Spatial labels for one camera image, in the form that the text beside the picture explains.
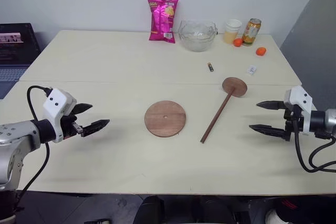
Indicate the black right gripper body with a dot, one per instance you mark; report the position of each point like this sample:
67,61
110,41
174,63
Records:
288,127

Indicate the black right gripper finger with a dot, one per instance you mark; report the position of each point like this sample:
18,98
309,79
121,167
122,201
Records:
271,105
267,129

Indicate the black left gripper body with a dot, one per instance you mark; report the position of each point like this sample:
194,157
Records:
68,127

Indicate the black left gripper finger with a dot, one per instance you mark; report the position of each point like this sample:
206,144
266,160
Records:
95,125
83,108

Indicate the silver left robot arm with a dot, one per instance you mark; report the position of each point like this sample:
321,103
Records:
15,134

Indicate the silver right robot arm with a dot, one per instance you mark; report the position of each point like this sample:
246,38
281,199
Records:
326,120

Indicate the wooden stick with disc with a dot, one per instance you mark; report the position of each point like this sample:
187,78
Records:
235,86

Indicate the round wooden disc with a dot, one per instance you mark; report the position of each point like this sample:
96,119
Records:
160,123

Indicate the small white paper packet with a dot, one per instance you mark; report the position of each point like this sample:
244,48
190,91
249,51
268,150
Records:
252,70

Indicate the small orange fruit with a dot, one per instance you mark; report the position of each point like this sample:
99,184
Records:
238,42
261,51

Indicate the black and gold battery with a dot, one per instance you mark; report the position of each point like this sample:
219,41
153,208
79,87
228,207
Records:
210,66

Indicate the orange juice drink can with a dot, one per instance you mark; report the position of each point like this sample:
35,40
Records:
251,33

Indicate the plastic cup with juice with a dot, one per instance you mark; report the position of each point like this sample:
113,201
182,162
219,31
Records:
231,32

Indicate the white rounded object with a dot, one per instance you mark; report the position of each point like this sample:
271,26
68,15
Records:
275,217

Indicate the dark open laptop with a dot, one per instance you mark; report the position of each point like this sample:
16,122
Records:
14,44

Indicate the dark rounded shape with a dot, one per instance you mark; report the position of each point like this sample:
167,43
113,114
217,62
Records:
149,209

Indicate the clear glass bowl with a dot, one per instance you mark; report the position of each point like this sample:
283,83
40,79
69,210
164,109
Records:
197,36

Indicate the pink chip bag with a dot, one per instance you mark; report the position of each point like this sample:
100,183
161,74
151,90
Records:
161,22

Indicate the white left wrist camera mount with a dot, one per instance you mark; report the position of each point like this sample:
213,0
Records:
56,102

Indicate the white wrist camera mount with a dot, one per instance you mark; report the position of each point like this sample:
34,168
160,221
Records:
56,102
300,96

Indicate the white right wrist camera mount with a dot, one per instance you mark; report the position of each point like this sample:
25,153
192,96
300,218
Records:
300,96

